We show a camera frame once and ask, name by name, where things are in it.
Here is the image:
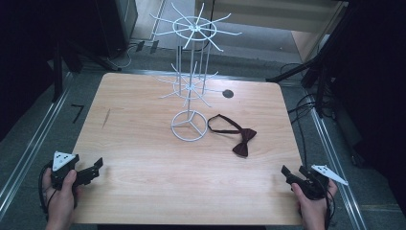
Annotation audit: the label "person's right hand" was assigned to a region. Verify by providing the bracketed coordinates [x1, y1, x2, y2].
[290, 178, 339, 225]

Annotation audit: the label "black tripod stand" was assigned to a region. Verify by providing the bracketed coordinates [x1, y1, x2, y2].
[265, 1, 355, 120]

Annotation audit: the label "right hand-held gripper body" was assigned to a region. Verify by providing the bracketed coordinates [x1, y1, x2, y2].
[295, 164, 350, 201]

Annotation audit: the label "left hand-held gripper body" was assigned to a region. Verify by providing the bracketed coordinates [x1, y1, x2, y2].
[50, 150, 80, 191]

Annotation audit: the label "dark red bow tie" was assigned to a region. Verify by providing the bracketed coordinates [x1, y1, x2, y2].
[207, 113, 258, 158]

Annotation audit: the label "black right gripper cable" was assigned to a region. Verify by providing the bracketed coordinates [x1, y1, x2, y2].
[323, 186, 337, 230]

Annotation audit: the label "person's left hand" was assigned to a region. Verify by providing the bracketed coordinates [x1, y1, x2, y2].
[41, 168, 79, 225]

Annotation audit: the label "white floor cable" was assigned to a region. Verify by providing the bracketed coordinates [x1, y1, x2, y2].
[105, 43, 138, 70]

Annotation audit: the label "white wire display rack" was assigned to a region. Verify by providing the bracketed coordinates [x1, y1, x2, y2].
[148, 2, 243, 143]

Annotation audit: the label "black floor cables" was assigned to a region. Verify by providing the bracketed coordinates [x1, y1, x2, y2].
[280, 61, 336, 169]

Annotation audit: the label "black cabinet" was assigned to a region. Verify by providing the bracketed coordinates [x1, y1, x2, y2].
[95, 0, 140, 59]

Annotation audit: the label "metal floor rail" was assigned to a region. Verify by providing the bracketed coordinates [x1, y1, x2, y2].
[0, 70, 74, 222]
[306, 95, 369, 230]

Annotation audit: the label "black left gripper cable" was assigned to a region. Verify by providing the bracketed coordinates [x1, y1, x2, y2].
[37, 162, 59, 222]

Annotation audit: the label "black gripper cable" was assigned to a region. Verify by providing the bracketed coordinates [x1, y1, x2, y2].
[37, 162, 59, 222]
[323, 186, 337, 230]

